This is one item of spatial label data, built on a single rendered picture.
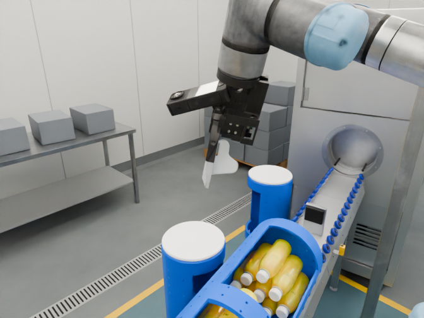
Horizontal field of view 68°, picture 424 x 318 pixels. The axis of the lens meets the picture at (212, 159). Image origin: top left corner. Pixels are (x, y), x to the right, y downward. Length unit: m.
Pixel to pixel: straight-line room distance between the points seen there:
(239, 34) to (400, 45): 0.22
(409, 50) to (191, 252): 1.09
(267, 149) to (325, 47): 3.78
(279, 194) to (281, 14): 1.60
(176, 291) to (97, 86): 3.17
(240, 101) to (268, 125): 3.53
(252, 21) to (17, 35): 3.52
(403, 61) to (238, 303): 0.67
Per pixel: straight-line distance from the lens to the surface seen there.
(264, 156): 4.24
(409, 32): 0.53
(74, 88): 4.09
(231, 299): 0.91
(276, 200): 1.98
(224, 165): 0.55
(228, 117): 0.53
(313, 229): 1.72
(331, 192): 2.16
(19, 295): 3.02
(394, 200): 1.71
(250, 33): 0.48
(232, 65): 0.49
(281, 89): 4.37
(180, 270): 1.38
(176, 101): 0.55
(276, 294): 1.11
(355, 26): 0.42
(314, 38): 0.42
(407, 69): 0.53
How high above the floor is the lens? 1.90
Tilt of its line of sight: 23 degrees down
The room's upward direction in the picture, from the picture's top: straight up
